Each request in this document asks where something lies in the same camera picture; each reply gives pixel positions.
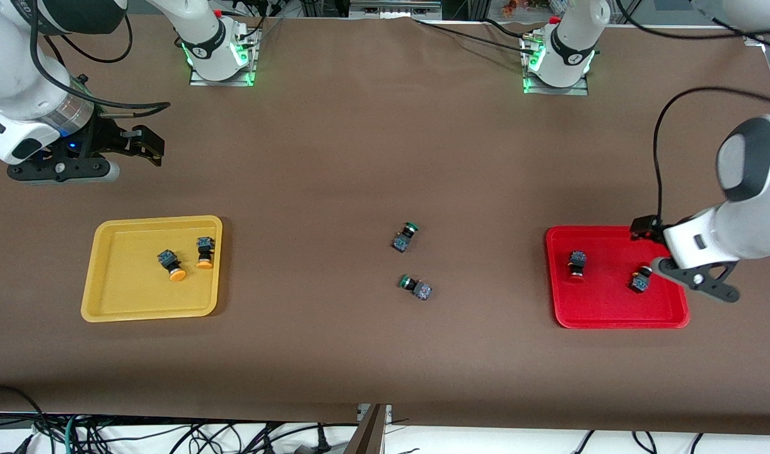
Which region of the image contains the yellow push button switch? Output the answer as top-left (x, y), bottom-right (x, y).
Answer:
top-left (157, 250), bottom-right (187, 282)
top-left (195, 236), bottom-right (216, 270)

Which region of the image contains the red plastic tray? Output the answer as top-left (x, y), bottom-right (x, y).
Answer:
top-left (545, 226), bottom-right (691, 330)

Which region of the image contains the yellow plastic tray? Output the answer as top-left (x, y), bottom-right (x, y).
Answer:
top-left (80, 216), bottom-right (223, 323)

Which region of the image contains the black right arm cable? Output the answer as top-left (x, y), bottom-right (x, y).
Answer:
top-left (28, 0), bottom-right (171, 119)

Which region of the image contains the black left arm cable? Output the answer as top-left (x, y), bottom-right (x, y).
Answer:
top-left (615, 0), bottom-right (770, 221)

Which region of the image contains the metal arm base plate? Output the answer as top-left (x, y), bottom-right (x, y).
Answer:
top-left (189, 28), bottom-right (258, 87)
top-left (522, 35), bottom-right (590, 96)

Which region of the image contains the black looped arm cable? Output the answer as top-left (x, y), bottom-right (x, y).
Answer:
top-left (60, 0), bottom-right (135, 64)

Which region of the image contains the black arm base cable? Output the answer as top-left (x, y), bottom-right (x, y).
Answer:
top-left (230, 0), bottom-right (286, 40)

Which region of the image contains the green push button switch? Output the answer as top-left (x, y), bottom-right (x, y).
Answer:
top-left (398, 274), bottom-right (433, 301)
top-left (392, 222), bottom-right (420, 253)

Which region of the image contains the black cable on table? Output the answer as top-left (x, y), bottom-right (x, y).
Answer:
top-left (413, 18), bottom-right (540, 54)

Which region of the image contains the black floor cable loop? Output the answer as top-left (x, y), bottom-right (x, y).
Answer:
top-left (0, 383), bottom-right (48, 442)

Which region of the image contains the aluminium frame profile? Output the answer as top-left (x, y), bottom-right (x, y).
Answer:
top-left (349, 0), bottom-right (443, 21)

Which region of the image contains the teal floor cable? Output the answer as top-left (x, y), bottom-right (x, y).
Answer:
top-left (62, 414), bottom-right (81, 454)

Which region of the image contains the white metal table bracket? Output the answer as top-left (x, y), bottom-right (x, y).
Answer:
top-left (358, 404), bottom-right (393, 424)

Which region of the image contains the brown table post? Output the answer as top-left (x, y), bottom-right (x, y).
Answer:
top-left (344, 407), bottom-right (387, 454)

